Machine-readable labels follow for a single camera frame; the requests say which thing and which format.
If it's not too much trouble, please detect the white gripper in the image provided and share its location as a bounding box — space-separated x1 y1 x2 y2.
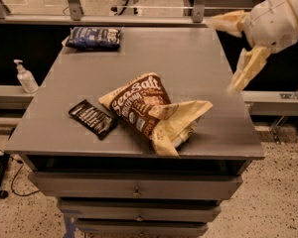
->
207 0 298 95

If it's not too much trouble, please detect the brown sea salt chip bag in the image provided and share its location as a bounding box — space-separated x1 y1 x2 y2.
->
98 72 213 157

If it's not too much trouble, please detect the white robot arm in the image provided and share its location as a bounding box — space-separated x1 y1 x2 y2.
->
206 0 298 95

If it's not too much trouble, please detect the blue chip bag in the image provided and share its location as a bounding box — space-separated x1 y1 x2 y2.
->
63 27 121 51

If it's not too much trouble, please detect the black rxbar chocolate bar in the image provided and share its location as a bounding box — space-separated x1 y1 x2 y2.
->
69 100 117 140

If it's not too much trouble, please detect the grey metal railing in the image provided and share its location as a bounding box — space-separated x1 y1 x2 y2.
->
0 0 259 27

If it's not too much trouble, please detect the grey drawer cabinet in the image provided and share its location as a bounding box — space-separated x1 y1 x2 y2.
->
7 28 263 237

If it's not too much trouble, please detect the top grey drawer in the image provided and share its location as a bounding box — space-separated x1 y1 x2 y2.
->
29 172 242 200

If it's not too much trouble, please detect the grey drawer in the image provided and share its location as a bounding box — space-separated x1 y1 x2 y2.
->
74 220 208 237
58 199 221 222
29 172 242 200

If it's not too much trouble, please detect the white pump sanitizer bottle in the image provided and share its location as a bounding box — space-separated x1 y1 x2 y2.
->
14 59 39 93

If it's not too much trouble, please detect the middle grey drawer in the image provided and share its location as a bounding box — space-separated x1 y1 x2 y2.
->
58 199 221 222

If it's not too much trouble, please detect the bottom grey drawer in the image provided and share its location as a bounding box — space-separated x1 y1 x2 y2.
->
74 220 208 237

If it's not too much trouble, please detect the black floor cable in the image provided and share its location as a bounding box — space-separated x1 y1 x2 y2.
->
0 142 41 197

